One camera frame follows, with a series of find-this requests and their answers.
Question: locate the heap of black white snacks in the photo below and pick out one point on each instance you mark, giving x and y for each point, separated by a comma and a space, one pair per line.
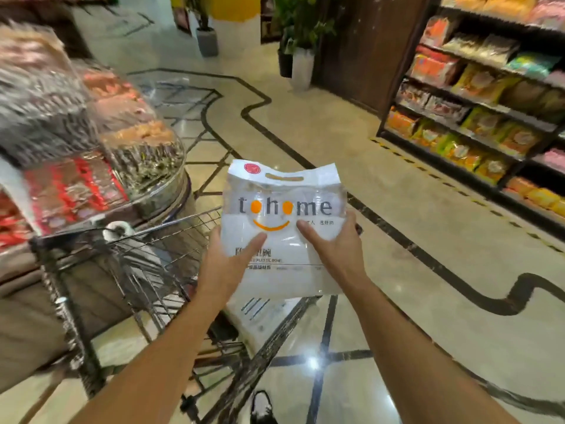
39, 97

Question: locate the person's right forearm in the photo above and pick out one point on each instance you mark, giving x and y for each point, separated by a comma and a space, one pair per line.
419, 362

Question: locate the heap of dark mixed candies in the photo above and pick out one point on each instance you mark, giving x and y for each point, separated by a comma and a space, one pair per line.
145, 165

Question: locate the green plant in white pot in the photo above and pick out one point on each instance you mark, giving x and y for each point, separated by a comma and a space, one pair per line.
304, 35

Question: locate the person's left hand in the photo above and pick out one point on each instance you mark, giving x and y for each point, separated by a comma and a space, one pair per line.
220, 269

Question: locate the person's right hand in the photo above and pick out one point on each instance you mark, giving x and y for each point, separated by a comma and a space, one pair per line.
344, 256

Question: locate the row of green yellow packets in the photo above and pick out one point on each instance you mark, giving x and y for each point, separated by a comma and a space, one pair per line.
481, 141

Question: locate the round snack display stand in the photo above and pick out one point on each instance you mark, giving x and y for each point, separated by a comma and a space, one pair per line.
145, 207

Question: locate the white pack with striped label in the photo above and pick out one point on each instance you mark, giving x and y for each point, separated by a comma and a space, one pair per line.
260, 315

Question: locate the row of orange packets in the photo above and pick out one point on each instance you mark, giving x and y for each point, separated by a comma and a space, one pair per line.
536, 196

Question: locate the black store shelf unit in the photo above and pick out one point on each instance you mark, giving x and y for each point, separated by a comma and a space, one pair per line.
507, 123

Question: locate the row of red orange packs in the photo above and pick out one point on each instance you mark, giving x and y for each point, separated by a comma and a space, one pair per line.
435, 66

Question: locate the black plant pot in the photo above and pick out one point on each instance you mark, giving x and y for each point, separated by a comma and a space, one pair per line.
284, 63

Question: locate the person's left forearm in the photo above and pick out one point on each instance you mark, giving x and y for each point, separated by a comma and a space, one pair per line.
159, 362

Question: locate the person's left thumb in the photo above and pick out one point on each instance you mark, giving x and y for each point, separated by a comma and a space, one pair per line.
254, 248

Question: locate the white plastic bowl pack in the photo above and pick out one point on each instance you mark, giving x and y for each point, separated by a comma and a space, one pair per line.
282, 189

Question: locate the dark wooden partition panel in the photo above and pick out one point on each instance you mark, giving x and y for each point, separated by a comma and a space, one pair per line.
370, 48

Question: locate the heap of orange snacks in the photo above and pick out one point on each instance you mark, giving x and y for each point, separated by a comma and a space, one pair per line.
123, 105

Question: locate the person's right thumb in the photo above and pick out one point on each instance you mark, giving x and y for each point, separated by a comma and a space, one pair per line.
311, 231

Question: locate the heap of red wrapped candies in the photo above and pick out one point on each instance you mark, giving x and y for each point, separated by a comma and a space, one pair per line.
70, 189

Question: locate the plant in grey pot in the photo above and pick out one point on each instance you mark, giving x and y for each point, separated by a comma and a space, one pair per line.
206, 39

